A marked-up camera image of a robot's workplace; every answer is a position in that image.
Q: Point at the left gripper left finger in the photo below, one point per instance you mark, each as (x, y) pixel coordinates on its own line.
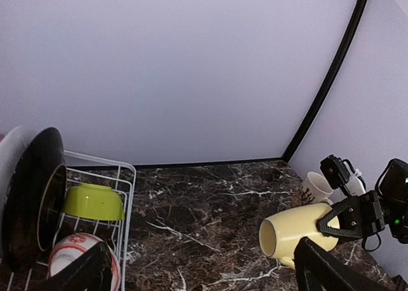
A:
(91, 271)

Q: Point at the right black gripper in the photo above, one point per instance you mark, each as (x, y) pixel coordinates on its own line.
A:
(355, 217)

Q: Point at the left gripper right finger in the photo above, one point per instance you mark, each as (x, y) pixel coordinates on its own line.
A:
(348, 267)

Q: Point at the white patterned mug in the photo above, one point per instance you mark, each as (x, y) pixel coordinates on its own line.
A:
(315, 189)

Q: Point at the pale yellow mug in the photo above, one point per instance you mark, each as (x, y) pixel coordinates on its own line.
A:
(280, 233)

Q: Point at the black striped dinner plate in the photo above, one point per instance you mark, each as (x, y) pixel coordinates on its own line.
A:
(34, 201)

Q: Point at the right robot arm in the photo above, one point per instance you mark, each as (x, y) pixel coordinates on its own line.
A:
(391, 188)

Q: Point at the lime green bowl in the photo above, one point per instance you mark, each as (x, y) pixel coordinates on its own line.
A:
(94, 202)

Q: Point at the white wire dish rack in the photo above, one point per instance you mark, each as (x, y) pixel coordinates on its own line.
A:
(74, 234)

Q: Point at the right black frame post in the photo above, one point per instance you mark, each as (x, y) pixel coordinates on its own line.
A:
(327, 82)

